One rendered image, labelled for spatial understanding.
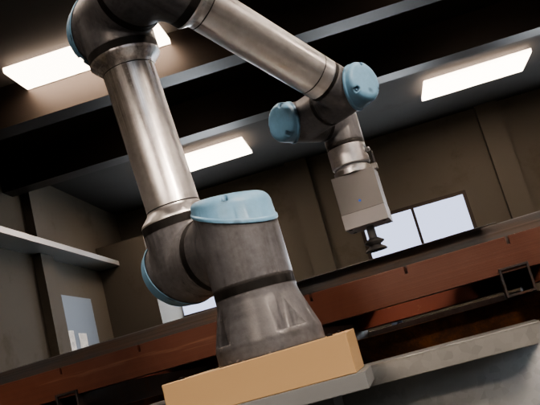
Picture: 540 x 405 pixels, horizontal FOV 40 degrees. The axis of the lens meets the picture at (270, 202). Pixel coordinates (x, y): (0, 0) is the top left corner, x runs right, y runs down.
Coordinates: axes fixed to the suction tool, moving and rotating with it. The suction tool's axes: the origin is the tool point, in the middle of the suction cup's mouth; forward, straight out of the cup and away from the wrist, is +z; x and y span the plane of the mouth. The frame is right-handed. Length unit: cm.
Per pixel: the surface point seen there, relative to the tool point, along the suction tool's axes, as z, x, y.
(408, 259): 3.6, 1.8, -5.3
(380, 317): 10, -63, 12
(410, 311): 10, -63, 4
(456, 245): 3.5, 1.9, -14.2
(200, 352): 9.6, 5.8, 36.9
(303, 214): -175, -819, 185
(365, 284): 6.1, 6.1, 3.0
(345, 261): -100, -833, 150
